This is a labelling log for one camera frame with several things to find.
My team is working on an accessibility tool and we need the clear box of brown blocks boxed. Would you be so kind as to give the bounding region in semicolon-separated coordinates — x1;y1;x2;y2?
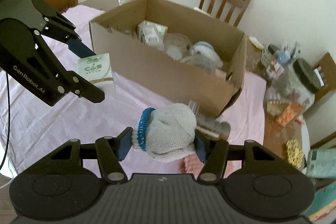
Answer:
196;114;231;140

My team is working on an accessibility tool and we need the teal packet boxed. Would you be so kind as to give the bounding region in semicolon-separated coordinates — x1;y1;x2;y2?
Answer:
306;148;336;178

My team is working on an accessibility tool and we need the green white tea box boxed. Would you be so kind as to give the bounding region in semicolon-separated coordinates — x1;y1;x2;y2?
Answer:
76;53;115;94

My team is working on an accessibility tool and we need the gold ornate coaster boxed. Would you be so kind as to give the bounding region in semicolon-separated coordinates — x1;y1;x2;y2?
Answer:
285;138;305;169

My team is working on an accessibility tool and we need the grey sock with blue cuff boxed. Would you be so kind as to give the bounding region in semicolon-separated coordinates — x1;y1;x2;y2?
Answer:
131;103;197;163

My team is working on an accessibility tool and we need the pink knitted sock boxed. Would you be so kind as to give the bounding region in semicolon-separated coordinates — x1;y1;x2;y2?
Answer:
178;153;204;177

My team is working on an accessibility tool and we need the large cardboard box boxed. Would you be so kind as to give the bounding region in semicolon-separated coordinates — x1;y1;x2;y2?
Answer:
89;0;247;118

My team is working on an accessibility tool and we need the white blue-striped sock roll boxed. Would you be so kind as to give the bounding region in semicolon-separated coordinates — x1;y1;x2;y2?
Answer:
192;41;223;68

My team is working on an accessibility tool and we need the large jar with black lid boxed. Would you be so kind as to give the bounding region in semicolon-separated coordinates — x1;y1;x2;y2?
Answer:
264;58;321;127

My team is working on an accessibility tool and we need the clear lid with red label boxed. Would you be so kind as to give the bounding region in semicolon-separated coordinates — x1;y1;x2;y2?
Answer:
163;33;192;61

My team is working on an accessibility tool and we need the clear jar with lid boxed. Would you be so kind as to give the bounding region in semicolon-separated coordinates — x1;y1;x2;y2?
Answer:
179;55;217;75

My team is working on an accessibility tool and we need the small jar with black lid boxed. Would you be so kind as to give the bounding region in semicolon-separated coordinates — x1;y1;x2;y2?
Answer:
260;44;280;68

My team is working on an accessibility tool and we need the small beige box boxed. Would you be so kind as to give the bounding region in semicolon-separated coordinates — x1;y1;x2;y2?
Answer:
137;20;168;44

